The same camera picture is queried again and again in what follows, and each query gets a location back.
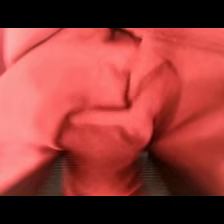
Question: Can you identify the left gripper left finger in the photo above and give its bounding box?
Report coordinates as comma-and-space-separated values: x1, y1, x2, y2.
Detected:
37, 151, 69, 197

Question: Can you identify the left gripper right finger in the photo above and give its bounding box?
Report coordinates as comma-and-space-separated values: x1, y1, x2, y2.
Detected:
137, 151, 174, 197

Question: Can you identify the red garment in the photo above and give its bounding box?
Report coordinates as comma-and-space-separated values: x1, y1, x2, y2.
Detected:
0, 28, 224, 197

